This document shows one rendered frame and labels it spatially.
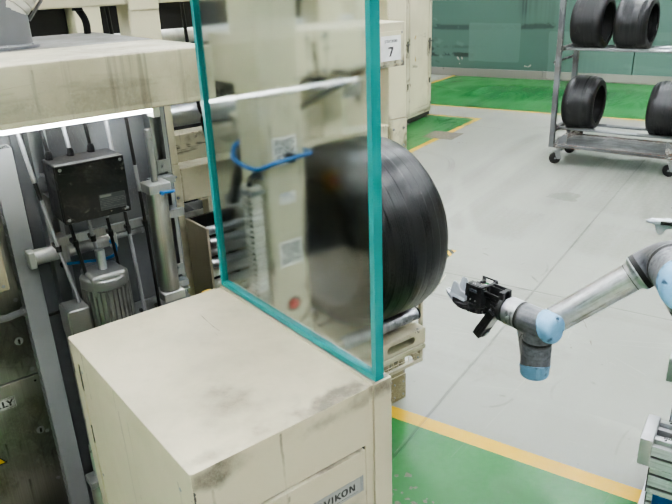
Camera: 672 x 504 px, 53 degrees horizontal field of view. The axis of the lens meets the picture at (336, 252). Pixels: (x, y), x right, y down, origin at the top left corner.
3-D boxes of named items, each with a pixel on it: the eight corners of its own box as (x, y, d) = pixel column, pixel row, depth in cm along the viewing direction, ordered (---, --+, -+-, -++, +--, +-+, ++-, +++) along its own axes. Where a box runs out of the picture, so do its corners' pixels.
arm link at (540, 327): (546, 352, 166) (549, 321, 162) (510, 336, 174) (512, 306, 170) (565, 341, 170) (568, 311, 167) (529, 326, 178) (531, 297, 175)
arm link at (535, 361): (546, 361, 182) (550, 325, 178) (551, 385, 172) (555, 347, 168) (516, 359, 184) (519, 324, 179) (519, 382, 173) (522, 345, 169)
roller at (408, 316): (327, 339, 203) (328, 352, 205) (337, 345, 200) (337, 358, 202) (411, 303, 223) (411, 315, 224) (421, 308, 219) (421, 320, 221)
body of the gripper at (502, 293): (482, 274, 186) (517, 287, 178) (480, 302, 190) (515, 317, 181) (463, 282, 182) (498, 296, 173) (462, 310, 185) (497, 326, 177)
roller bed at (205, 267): (215, 312, 227) (206, 229, 215) (195, 298, 238) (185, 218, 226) (265, 294, 238) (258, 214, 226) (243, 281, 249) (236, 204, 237)
